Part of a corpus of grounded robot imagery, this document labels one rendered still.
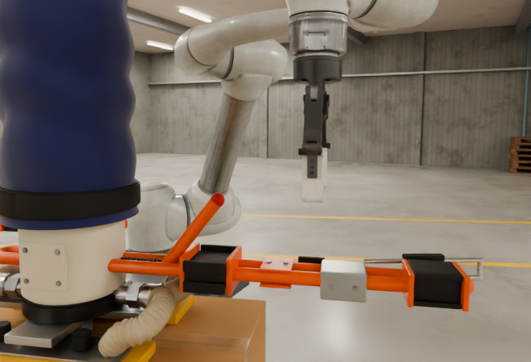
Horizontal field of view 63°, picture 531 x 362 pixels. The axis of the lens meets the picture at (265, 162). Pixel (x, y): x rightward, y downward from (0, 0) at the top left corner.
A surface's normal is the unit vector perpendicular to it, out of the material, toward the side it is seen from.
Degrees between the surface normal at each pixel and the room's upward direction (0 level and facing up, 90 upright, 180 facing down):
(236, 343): 0
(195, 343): 0
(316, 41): 90
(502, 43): 90
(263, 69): 120
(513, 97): 90
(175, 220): 87
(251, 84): 130
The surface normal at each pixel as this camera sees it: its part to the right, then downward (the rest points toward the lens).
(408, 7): 0.41, 0.68
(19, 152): -0.32, 0.14
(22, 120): -0.24, -0.18
